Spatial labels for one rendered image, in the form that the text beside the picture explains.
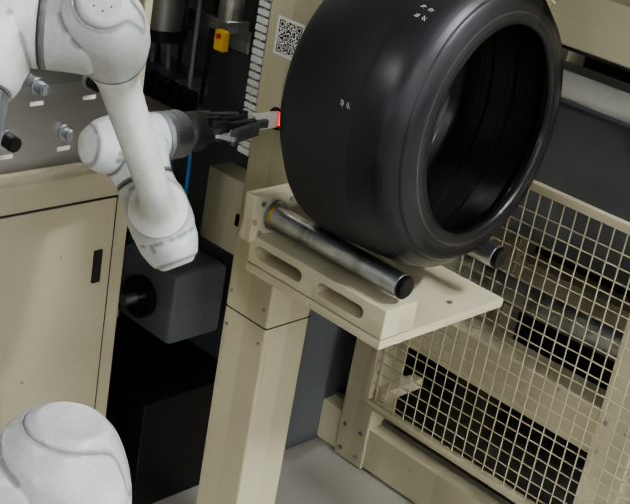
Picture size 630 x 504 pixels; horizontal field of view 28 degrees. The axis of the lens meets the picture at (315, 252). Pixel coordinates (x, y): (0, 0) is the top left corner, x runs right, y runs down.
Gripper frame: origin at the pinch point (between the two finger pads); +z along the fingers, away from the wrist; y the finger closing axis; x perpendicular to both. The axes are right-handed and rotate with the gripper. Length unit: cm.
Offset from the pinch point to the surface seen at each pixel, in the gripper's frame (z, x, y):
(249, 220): -7.8, 16.4, -8.1
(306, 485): 43, 106, 7
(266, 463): 11, 80, -6
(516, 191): 27, 2, -42
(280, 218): -3.8, 14.9, -12.3
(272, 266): -5.9, 23.8, -14.3
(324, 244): -3.9, 15.1, -24.5
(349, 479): 55, 106, 3
